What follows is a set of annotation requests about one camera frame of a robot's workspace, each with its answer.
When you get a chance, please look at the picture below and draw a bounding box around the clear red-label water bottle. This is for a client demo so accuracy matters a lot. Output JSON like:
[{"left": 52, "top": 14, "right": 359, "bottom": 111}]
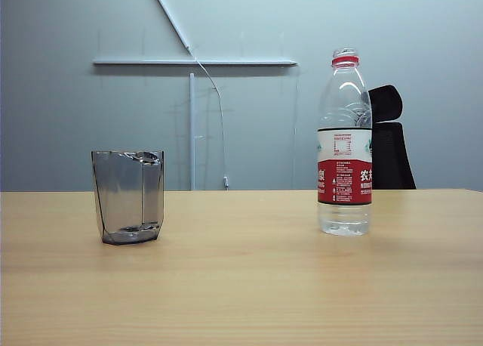
[{"left": 316, "top": 48, "right": 374, "bottom": 237}]

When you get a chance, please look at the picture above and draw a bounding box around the grey transparent faceted mug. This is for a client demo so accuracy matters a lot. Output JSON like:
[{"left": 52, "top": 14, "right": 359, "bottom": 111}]
[{"left": 90, "top": 150, "right": 166, "bottom": 246}]

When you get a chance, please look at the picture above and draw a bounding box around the black mesh office chair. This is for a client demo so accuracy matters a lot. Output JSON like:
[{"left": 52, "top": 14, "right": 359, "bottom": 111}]
[{"left": 368, "top": 84, "right": 417, "bottom": 190}]

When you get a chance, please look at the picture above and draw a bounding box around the thin white hanging cable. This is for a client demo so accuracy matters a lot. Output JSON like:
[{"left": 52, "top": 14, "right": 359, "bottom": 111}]
[{"left": 191, "top": 46, "right": 230, "bottom": 190}]

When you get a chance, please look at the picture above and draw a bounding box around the long white wall rail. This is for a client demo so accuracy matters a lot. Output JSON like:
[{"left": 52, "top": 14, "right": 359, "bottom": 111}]
[{"left": 92, "top": 57, "right": 299, "bottom": 68}]

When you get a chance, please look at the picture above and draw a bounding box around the slanted white wall conduit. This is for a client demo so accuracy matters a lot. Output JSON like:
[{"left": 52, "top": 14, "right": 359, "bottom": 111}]
[{"left": 148, "top": 0, "right": 194, "bottom": 52}]

